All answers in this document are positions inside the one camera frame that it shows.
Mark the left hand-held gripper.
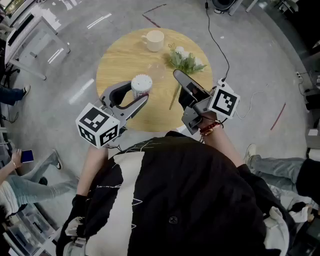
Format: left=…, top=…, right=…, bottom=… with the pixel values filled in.
left=75, top=80, right=151, bottom=150

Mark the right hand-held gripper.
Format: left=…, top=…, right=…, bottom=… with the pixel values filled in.
left=172, top=69, right=241, bottom=136

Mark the small white jar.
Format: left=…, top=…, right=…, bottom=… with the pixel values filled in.
left=130, top=74, right=153, bottom=99

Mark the person's left forearm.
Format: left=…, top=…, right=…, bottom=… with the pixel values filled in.
left=76, top=144, right=110, bottom=197

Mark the person's right forearm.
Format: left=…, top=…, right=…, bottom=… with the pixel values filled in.
left=199, top=112, right=247, bottom=168

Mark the artificial white flower bouquet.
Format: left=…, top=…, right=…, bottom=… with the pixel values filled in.
left=167, top=42, right=208, bottom=111

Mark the round wooden table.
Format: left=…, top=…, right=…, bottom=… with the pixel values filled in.
left=96, top=27, right=214, bottom=133

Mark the cream mug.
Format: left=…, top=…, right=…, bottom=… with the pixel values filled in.
left=141, top=29, right=165, bottom=53

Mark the red floor tape strip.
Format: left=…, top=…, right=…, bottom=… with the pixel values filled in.
left=270, top=102, right=287, bottom=131

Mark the white table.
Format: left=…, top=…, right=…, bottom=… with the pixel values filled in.
left=4, top=14, right=71, bottom=81

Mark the blue phone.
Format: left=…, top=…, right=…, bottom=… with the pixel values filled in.
left=20, top=149, right=34, bottom=164

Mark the person's black and white shirt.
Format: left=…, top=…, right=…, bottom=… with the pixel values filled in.
left=56, top=131, right=297, bottom=256

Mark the long black power cable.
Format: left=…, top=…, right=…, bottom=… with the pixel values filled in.
left=204, top=0, right=230, bottom=82

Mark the red bead bracelet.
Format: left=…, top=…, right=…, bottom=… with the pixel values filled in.
left=199, top=120, right=224, bottom=137

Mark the white cable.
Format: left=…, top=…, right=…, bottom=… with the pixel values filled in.
left=234, top=84, right=270, bottom=120

